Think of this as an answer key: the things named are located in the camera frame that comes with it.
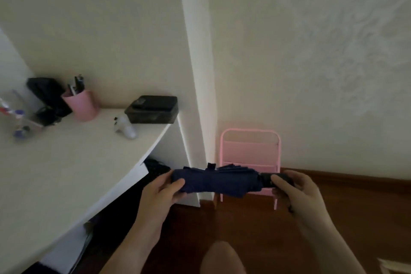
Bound small white bottle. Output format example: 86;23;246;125
114;115;137;140

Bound black pouch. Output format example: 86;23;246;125
26;77;73;126

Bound navy blue umbrella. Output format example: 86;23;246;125
171;163;295;199

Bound person's knee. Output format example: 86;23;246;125
200;241;247;274

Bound person's left forearm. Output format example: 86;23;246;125
99;219;164;274

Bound clear organizer with small items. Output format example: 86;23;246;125
0;90;44;143

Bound person's right forearm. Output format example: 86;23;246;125
302;219;367;274

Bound pink metal rack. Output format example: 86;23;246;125
219;128;282;211

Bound black tissue box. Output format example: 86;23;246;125
124;95;179;124

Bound pink pen cup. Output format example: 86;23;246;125
61;89;100;122

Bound person's left hand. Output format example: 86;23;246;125
136;169;187;225

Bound black pens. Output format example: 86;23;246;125
67;74;85;96

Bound person's right hand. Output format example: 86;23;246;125
271;170;334;236

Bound black bag under desk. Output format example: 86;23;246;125
143;158;172;184

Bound white desk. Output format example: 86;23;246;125
0;108;201;274

